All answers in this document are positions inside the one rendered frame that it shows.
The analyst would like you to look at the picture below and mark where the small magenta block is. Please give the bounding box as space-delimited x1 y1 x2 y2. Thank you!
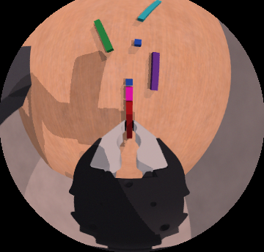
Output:
126 86 133 100

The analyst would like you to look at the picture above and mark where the purple rod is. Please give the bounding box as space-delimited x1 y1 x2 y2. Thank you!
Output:
150 52 160 91

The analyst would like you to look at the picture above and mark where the turquoise rod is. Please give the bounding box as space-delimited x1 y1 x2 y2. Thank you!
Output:
137 0 161 22

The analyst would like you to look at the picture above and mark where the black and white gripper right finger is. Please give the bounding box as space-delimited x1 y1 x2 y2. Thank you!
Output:
132 120 190 197

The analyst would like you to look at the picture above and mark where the green rod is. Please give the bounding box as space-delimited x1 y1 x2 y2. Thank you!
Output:
94 19 114 53

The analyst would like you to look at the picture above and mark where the red rod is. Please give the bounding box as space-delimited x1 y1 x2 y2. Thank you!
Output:
126 100 133 138

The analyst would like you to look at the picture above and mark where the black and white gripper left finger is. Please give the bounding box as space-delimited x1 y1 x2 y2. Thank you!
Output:
69 120 127 195

